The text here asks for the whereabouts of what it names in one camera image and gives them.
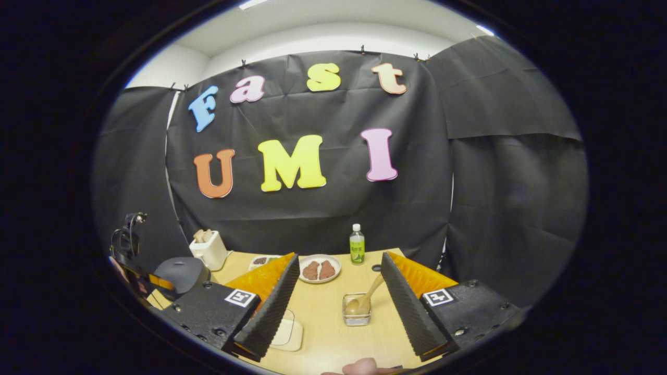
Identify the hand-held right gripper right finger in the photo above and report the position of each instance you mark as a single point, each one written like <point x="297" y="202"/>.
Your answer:
<point x="411" y="312"/>

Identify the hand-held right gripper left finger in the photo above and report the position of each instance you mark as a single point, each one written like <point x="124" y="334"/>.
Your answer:
<point x="268" y="312"/>

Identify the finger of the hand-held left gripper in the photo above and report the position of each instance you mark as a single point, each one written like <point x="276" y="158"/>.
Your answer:
<point x="159" y="284"/>

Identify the dark grey rice cooker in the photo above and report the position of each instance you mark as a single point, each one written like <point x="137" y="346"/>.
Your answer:
<point x="182" y="273"/>

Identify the clear rice container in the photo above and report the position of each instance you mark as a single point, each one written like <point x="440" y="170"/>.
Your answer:
<point x="292" y="330"/>

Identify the wooden spoon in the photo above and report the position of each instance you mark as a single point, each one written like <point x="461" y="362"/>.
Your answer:
<point x="370" y="294"/>

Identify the white divided grain plate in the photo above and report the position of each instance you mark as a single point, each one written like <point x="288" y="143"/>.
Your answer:
<point x="259" y="260"/>

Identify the brown meat piece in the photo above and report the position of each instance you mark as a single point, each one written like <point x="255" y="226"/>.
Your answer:
<point x="327" y="270"/>
<point x="310" y="271"/>

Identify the white toaster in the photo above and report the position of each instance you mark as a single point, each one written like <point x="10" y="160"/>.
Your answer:
<point x="211" y="252"/>

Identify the round white plate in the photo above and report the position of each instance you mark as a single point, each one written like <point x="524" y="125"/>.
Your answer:
<point x="320" y="257"/>

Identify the green label drink bottle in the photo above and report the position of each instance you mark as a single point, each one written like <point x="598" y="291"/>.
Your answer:
<point x="357" y="250"/>

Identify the long ceiling light panel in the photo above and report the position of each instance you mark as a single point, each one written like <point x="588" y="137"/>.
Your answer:
<point x="252" y="3"/>

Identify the small ceiling light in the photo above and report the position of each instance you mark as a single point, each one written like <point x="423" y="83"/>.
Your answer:
<point x="484" y="30"/>

